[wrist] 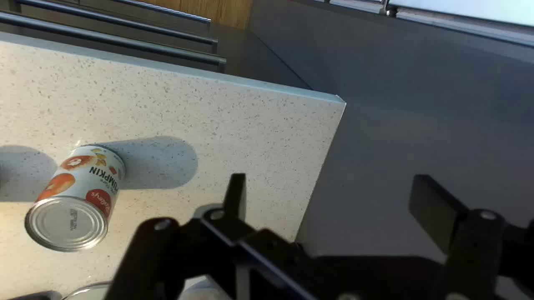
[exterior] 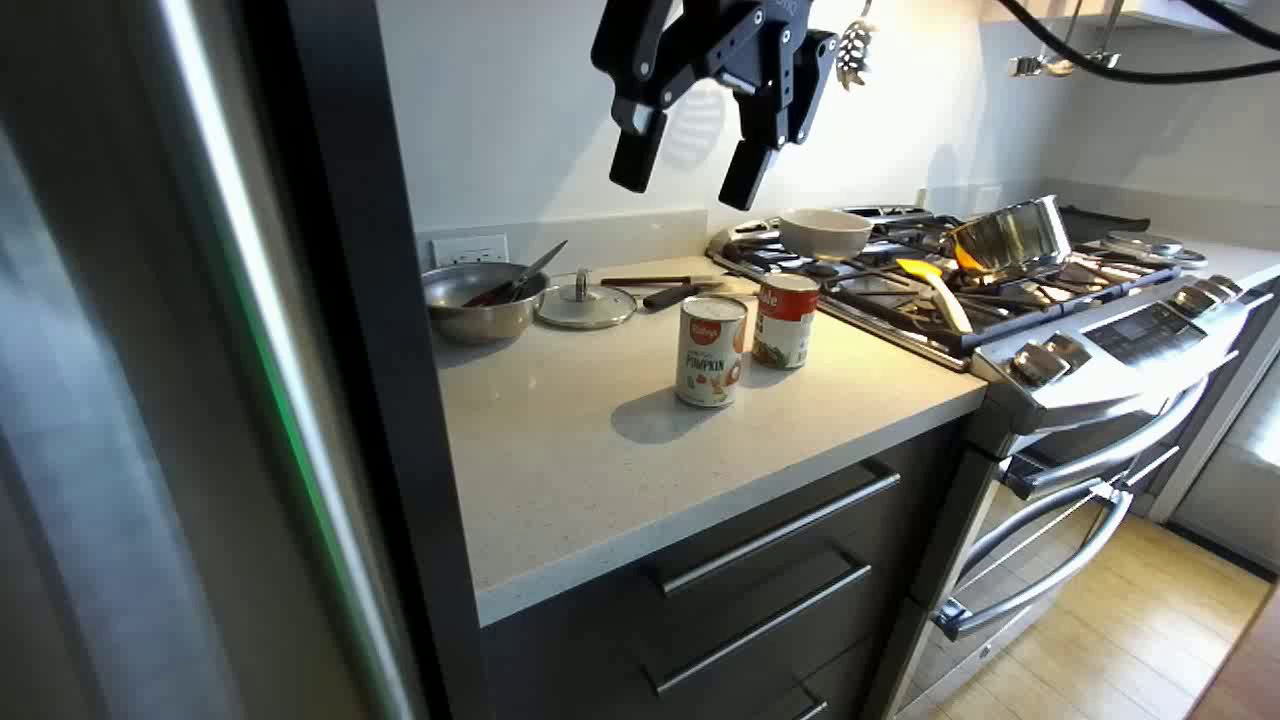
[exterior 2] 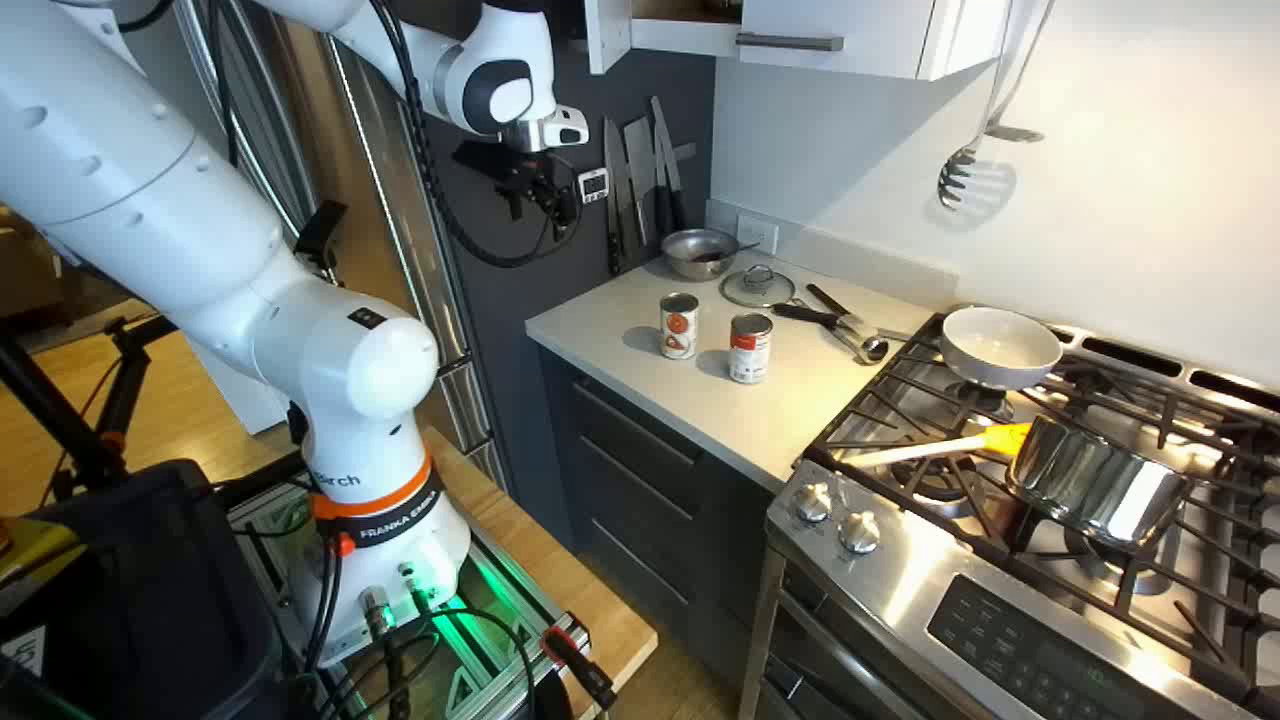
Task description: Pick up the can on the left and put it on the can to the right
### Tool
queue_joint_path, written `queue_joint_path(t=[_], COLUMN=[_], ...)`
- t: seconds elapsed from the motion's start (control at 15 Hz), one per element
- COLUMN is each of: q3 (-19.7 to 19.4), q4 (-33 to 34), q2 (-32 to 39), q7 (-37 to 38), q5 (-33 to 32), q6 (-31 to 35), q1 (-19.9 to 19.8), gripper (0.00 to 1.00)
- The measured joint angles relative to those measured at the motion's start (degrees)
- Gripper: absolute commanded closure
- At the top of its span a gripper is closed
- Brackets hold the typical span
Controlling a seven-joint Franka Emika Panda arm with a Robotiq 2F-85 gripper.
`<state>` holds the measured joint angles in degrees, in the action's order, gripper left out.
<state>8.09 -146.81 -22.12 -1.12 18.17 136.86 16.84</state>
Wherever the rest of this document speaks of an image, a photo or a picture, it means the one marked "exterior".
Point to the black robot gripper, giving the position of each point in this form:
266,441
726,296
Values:
765,45

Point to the white tomato label can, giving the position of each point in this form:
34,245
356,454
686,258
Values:
710,352

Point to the red and white soup can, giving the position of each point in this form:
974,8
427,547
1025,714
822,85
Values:
784,321

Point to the hanging slotted spoon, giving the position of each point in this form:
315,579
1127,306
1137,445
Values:
853,50

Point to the white round pan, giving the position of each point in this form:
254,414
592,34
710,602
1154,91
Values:
825,229

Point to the dark spoon utensil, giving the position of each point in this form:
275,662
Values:
519,281

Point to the metal mixing bowl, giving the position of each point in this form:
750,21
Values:
481,318

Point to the yellow spatula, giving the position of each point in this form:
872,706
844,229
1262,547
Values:
943,296

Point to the stainless steel pot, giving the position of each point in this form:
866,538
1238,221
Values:
1013,239

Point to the hanging metal utensil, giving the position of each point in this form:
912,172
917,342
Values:
1061,63

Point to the dark fridge side panel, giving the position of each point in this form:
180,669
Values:
364,333

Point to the stainless gas stove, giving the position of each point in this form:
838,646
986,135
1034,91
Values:
1065,373

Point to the dark grey drawer cabinet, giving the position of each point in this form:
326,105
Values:
747,602

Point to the stainless dishwasher front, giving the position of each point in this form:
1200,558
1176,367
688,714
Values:
1235,467

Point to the stainless steel refrigerator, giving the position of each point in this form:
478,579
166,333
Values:
123,400

